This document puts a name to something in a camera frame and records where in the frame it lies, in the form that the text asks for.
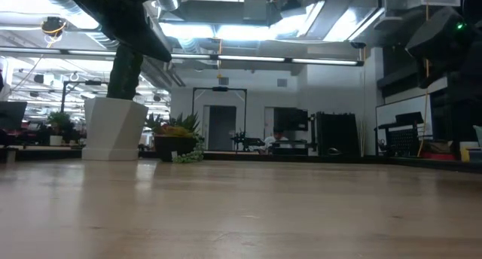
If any grey door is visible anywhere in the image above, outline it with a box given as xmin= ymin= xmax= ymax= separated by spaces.
xmin=207 ymin=105 xmax=237 ymax=151

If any person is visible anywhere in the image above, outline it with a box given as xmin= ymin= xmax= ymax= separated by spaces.
xmin=259 ymin=129 xmax=290 ymax=154

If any green succulent plant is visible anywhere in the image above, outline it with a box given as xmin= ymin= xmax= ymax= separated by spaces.
xmin=145 ymin=111 xmax=207 ymax=164

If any long ceiling light strip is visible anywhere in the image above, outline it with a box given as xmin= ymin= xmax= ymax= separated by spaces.
xmin=0 ymin=47 xmax=365 ymax=67

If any black round plant pot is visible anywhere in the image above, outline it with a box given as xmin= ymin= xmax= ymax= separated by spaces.
xmin=154 ymin=134 xmax=200 ymax=163

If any black cabinet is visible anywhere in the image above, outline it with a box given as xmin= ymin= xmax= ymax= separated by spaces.
xmin=315 ymin=111 xmax=361 ymax=157

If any green cactus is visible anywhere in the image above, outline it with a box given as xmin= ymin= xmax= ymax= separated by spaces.
xmin=106 ymin=44 xmax=145 ymax=101

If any white hexagonal plant pot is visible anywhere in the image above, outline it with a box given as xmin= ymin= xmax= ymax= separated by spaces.
xmin=81 ymin=96 xmax=150 ymax=162

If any whiteboard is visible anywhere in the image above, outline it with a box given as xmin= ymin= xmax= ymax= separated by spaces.
xmin=375 ymin=94 xmax=434 ymax=157

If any black cart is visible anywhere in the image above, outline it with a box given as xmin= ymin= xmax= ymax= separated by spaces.
xmin=375 ymin=111 xmax=425 ymax=157

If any potted plant in white pot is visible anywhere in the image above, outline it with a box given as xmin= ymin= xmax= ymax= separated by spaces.
xmin=47 ymin=111 xmax=73 ymax=147

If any red container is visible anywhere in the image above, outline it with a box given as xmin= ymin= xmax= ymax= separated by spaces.
xmin=419 ymin=150 xmax=457 ymax=162

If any black monitor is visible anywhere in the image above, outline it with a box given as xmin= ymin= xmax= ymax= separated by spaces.
xmin=0 ymin=100 xmax=28 ymax=131

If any black gantry frame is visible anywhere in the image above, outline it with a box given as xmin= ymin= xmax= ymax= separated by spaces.
xmin=191 ymin=86 xmax=249 ymax=151

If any black wall screen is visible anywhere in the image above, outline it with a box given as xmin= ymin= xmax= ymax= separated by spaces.
xmin=273 ymin=107 xmax=309 ymax=132

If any hanging yellow cable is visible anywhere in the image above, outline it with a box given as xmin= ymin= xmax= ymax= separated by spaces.
xmin=416 ymin=2 xmax=431 ymax=158

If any ceiling cable reel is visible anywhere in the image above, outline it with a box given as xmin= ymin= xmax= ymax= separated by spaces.
xmin=40 ymin=16 xmax=69 ymax=38

